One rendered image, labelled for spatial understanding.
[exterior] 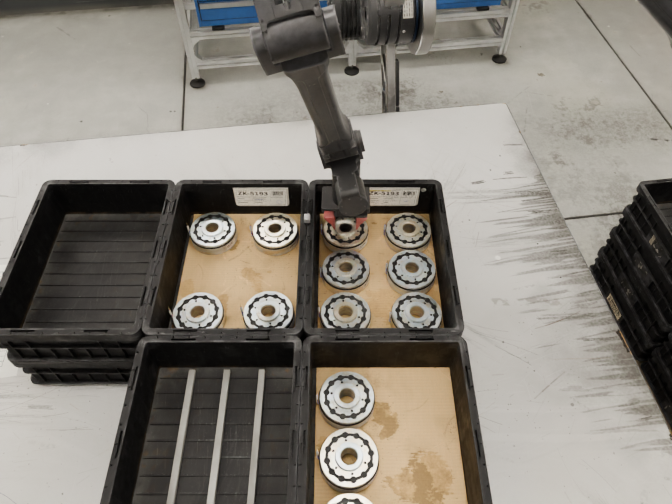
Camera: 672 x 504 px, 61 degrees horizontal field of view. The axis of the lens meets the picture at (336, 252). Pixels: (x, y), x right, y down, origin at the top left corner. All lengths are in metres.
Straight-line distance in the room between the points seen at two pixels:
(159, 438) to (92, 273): 0.42
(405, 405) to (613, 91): 2.59
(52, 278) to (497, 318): 1.01
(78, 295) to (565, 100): 2.60
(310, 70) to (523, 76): 2.63
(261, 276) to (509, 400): 0.59
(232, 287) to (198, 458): 0.36
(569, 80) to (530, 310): 2.15
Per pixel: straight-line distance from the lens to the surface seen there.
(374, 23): 1.38
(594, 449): 1.31
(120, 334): 1.12
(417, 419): 1.10
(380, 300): 1.21
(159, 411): 1.14
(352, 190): 1.06
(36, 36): 3.92
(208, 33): 3.04
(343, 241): 1.26
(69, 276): 1.37
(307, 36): 0.73
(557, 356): 1.38
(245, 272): 1.26
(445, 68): 3.31
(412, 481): 1.06
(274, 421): 1.09
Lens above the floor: 1.85
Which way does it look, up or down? 53 degrees down
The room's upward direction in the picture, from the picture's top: straight up
